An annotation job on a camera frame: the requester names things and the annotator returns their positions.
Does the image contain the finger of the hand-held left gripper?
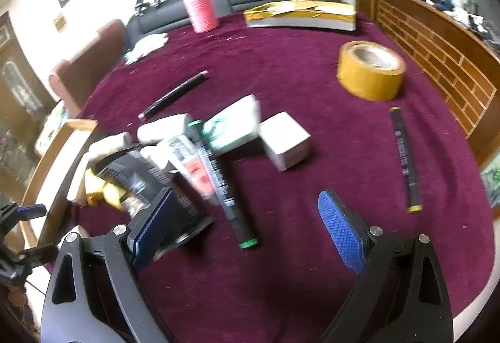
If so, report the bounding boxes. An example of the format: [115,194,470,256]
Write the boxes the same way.
[0,243,58,279]
[0,201,48,239]

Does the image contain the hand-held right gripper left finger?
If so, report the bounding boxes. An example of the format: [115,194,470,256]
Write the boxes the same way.
[41,187,178,343]

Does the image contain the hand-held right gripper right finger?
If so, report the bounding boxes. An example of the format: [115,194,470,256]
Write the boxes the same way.
[317,189,454,343]

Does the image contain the yellow foil packet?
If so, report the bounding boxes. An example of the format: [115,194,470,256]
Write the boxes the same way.
[85,167,108,206]

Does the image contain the white plastic bottle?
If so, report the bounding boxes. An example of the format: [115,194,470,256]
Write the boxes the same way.
[88,132,133,162]
[137,113,194,144]

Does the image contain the brown cardboard box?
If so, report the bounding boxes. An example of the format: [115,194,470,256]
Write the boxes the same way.
[21,118,98,250]

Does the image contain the white cardboard box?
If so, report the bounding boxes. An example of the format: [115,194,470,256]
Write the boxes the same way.
[258,111,312,172]

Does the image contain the teal white tissue pack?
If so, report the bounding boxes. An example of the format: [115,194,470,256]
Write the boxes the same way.
[201,94,262,156]

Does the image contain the white printed packet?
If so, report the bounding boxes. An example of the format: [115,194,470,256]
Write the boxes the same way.
[156,134,219,207]

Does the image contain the black marker green caps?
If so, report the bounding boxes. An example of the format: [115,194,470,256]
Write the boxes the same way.
[187,120,259,250]

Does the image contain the black marker yellow caps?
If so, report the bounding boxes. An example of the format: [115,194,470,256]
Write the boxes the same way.
[390,107,423,215]

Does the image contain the black marker pink caps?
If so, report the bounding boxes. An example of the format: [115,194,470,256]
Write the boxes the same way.
[137,70,209,121]

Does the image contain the yellow tape roll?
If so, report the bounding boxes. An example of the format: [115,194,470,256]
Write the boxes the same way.
[337,41,407,102]

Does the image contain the bamboo print panel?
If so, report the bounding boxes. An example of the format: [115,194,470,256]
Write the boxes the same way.
[480,159,500,211]

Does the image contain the brown upholstered chair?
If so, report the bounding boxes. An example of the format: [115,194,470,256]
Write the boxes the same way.
[49,19,126,117]

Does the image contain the white work gloves green cuff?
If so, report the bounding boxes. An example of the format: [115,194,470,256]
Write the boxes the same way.
[124,32,169,64]

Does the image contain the wooden counter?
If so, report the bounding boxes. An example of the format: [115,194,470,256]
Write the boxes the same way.
[353,0,500,172]

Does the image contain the pink yarn roll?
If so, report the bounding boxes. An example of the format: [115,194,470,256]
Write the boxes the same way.
[183,0,218,33]

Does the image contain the yellow padded parcel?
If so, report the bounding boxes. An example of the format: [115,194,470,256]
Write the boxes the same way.
[243,0,357,32]

